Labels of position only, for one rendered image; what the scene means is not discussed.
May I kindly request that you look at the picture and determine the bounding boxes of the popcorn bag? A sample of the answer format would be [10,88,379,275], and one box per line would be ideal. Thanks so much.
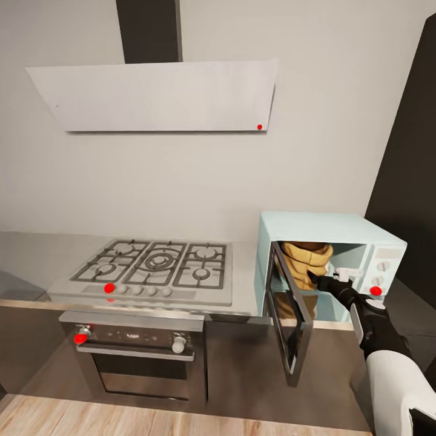
[282,241,334,291]

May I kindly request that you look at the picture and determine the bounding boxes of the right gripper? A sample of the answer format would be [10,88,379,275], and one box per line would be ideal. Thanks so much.
[307,270,353,302]

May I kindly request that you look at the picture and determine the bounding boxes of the microwave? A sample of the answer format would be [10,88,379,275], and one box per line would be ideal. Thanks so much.
[257,211,408,388]

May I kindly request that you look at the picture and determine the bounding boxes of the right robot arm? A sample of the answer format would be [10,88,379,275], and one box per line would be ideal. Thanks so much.
[307,267,436,436]

